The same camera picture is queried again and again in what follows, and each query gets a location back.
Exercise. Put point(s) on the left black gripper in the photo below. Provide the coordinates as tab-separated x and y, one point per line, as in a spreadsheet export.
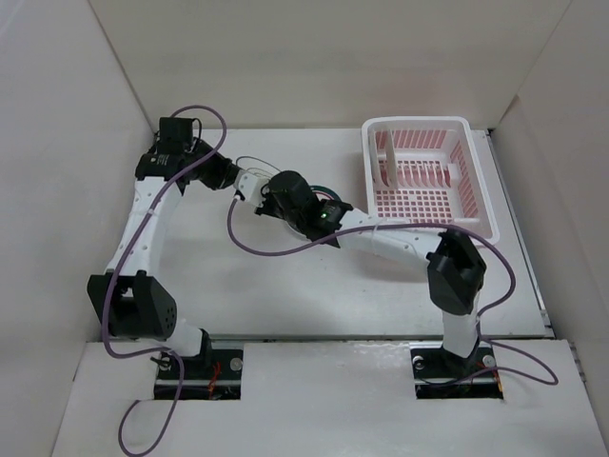
224	174

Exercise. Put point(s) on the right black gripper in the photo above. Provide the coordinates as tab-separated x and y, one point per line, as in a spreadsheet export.
265	207

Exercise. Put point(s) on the green red rimmed plate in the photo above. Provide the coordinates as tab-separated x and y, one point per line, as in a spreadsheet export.
320	191

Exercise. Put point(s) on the orange sunburst plate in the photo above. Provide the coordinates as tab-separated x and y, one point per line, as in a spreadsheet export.
382	159

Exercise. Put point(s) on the white plate flower outline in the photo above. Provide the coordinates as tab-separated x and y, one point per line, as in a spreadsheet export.
257	166

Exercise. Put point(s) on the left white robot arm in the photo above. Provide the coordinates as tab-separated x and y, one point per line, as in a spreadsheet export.
129	300

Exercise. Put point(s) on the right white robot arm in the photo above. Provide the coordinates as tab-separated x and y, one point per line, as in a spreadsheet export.
453	267

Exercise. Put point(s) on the pink dish rack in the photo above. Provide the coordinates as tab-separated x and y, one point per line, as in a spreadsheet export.
440	179

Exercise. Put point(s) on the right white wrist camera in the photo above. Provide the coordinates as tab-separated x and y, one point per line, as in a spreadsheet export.
249	187

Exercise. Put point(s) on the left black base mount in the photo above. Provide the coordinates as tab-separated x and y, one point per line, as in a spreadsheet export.
220	380

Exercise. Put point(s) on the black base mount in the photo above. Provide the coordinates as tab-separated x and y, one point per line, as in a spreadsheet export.
220	380
441	375

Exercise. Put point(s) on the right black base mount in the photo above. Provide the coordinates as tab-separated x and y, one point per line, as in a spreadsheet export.
441	375

